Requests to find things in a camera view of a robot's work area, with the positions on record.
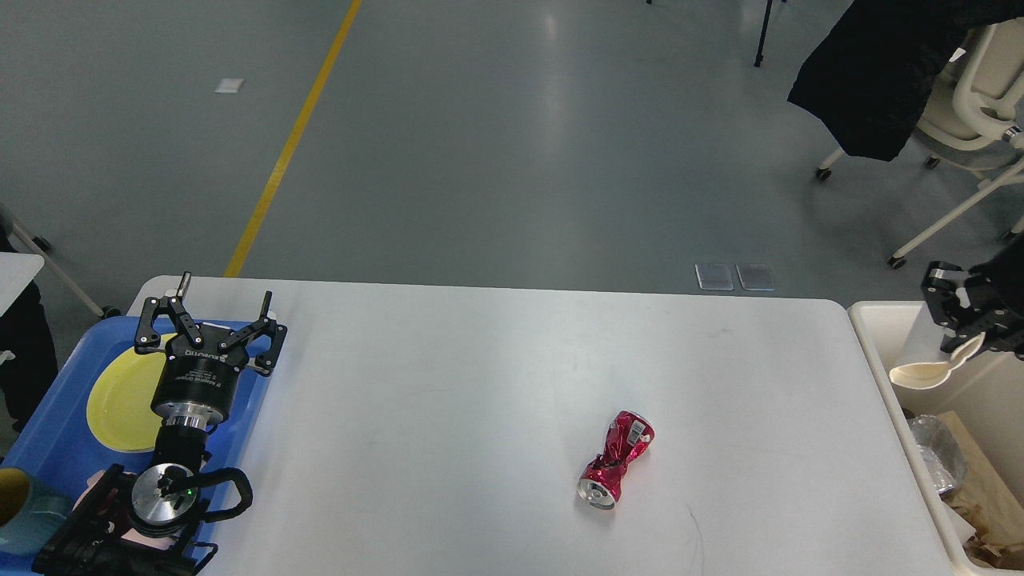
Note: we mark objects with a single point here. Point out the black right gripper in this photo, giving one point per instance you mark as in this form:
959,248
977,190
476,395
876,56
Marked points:
984,300

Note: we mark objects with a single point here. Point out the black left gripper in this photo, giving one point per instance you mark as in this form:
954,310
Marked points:
198,380

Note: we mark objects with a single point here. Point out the white lid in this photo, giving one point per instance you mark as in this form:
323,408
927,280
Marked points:
922,365

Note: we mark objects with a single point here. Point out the yellow plastic plate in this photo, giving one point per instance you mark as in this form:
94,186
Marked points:
118,410

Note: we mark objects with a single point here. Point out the silver foil bag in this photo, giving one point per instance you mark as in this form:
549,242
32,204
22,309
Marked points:
945,463

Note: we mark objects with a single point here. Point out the pink ribbed mug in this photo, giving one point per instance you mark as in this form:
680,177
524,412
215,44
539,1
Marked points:
96,480

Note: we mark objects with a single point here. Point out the brown paper bag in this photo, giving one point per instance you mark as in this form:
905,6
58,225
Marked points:
980,456

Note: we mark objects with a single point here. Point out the teal mug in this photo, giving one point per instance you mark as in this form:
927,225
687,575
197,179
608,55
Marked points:
31,512

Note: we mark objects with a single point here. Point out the brown paper ball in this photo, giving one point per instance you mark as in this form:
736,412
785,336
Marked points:
996,543

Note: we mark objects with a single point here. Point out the crushed red soda can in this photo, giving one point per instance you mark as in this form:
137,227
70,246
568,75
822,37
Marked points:
627,438

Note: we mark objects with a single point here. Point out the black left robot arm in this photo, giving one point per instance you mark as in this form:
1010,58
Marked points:
145,523

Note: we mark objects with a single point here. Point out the white plastic bin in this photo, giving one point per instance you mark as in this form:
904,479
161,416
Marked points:
986,393

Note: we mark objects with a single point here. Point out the white office chair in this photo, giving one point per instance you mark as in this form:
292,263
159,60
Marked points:
973,107

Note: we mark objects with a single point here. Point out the white side table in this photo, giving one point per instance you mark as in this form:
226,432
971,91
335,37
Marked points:
19,269

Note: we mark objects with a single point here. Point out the black jacket on chair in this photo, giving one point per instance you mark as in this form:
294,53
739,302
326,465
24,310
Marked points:
869,79

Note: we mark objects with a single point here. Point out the black tripod leg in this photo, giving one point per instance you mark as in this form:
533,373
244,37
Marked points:
759,54

